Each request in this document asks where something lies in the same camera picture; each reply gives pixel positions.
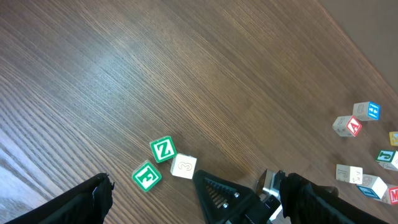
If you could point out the plain block red side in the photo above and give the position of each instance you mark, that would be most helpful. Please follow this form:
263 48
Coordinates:
349 174

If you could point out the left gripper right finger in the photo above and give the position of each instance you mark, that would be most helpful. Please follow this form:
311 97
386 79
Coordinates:
305 202

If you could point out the green E block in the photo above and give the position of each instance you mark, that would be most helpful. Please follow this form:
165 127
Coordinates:
146 176

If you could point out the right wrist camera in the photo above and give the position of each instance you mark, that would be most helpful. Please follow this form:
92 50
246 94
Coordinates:
268 189

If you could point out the yellow 3 block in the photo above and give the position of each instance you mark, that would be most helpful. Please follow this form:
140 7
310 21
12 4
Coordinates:
183 166

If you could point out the red M block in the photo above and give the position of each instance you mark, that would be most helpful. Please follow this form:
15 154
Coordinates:
390 195

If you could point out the blue picture block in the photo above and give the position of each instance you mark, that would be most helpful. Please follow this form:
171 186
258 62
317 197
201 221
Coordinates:
366 111

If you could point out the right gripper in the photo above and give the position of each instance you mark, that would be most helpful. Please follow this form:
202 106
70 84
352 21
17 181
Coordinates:
222 201

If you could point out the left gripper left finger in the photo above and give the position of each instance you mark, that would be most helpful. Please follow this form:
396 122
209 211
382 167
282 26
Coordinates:
88 202

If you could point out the red A block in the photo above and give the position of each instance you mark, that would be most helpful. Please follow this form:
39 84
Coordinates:
347 126

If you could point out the green J block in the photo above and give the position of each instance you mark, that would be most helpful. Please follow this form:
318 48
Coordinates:
387 159

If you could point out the plain block blue side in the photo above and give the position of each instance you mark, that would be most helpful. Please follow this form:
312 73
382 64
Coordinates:
372 186

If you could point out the green Z block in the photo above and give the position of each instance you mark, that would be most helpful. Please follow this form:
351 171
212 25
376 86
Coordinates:
163 149

